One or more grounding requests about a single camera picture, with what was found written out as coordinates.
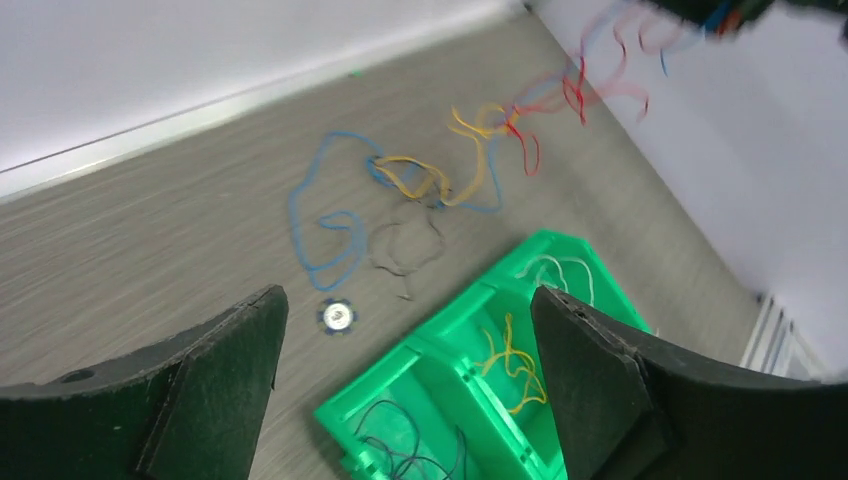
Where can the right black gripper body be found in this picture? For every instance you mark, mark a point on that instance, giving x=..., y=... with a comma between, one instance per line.
x=719, y=18

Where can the green six-compartment bin tray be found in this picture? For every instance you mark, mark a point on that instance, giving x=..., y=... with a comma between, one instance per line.
x=463, y=396

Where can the aluminium front rail frame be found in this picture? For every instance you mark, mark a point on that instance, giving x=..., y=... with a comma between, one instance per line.
x=776, y=345

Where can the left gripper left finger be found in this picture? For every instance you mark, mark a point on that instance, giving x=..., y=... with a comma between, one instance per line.
x=190, y=406

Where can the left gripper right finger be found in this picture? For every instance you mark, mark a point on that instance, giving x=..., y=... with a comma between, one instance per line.
x=629, y=405

